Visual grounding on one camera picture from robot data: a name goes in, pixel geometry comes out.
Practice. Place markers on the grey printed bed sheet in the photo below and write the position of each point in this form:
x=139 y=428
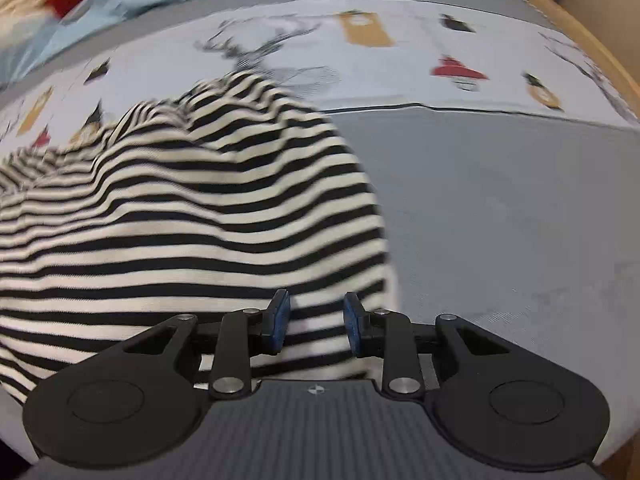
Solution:
x=500 y=185

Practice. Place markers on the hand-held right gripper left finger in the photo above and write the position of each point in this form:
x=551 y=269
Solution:
x=279 y=322

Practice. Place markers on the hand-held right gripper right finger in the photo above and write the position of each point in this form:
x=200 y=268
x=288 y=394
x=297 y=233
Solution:
x=354 y=325

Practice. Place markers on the black white striped shirt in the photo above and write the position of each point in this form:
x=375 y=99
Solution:
x=200 y=210

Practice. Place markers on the wooden bed frame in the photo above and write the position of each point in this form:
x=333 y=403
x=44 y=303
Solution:
x=575 y=25

